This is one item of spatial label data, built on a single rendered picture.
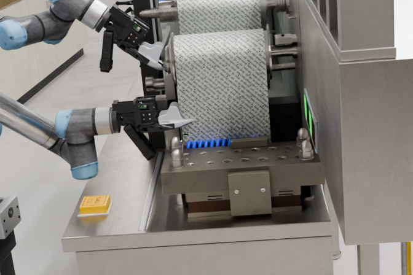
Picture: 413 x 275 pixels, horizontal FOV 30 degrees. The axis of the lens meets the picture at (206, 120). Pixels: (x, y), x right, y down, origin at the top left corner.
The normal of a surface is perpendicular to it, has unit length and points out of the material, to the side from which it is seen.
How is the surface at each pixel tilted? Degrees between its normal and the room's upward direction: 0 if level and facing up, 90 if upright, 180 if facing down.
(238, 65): 90
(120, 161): 0
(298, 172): 90
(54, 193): 0
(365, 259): 90
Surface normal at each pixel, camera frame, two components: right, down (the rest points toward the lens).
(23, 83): 0.99, -0.04
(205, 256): -0.04, 0.32
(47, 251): -0.09, -0.95
